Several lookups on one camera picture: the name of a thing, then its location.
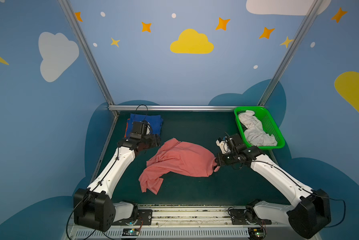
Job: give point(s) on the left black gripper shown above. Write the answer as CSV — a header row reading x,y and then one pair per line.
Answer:
x,y
151,140

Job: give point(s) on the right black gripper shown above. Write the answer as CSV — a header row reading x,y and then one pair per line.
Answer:
x,y
225,159

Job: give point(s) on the pink t shirt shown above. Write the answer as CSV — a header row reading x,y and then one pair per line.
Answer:
x,y
178,157

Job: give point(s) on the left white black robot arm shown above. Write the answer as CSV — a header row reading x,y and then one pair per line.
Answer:
x,y
93,207

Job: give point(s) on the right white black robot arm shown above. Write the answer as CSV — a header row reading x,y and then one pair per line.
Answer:
x,y
308,211

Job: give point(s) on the folded orange t shirt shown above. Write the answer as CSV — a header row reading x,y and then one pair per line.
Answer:
x,y
126,130

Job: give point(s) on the white grey t shirt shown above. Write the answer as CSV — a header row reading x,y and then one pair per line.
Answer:
x,y
254,133

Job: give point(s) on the folded blue t shirt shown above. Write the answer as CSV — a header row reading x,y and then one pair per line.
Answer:
x,y
154,121

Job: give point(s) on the green plastic basket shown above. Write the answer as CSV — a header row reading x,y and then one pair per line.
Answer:
x,y
269,126

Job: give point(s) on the right circuit board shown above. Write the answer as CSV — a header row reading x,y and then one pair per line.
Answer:
x,y
256,234

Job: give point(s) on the left green circuit board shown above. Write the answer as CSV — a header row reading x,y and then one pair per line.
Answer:
x,y
130,232

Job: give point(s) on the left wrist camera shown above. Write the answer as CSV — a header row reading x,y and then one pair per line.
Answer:
x,y
140,128

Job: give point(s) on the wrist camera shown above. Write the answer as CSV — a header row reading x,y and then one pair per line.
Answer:
x,y
230,142
140,128

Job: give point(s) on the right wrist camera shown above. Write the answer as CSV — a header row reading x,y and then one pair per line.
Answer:
x,y
230,142

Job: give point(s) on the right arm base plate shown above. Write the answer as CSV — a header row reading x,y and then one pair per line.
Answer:
x,y
246,217

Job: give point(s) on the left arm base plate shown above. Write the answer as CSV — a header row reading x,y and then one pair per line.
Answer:
x,y
143,216

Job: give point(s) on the aluminium rail base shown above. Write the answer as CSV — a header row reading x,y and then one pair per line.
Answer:
x,y
170,222

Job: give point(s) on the left aluminium frame post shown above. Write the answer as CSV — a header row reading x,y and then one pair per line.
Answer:
x,y
78,32

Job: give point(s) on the aluminium frame post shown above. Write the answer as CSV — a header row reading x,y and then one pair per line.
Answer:
x,y
303,29
78,32

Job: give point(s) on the right aluminium frame post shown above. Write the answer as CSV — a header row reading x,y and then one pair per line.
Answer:
x,y
303,29

